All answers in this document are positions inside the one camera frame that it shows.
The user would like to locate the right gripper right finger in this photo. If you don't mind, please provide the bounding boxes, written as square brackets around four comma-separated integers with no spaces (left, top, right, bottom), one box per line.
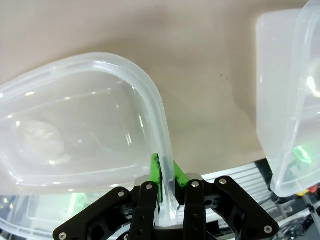
[172,159,280,240]

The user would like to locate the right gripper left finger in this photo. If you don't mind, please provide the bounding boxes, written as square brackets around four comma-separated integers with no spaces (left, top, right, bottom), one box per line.
[52,152,165,240]

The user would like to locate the large clear plastic bin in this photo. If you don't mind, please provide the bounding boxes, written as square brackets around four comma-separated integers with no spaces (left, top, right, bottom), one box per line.
[0,51,180,240]

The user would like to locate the small clear plastic bin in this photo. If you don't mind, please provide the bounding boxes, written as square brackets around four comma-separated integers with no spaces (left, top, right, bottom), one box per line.
[256,0,320,198]

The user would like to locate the aluminium frame rail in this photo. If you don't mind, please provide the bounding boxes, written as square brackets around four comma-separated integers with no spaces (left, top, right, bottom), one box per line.
[199,158,275,202]

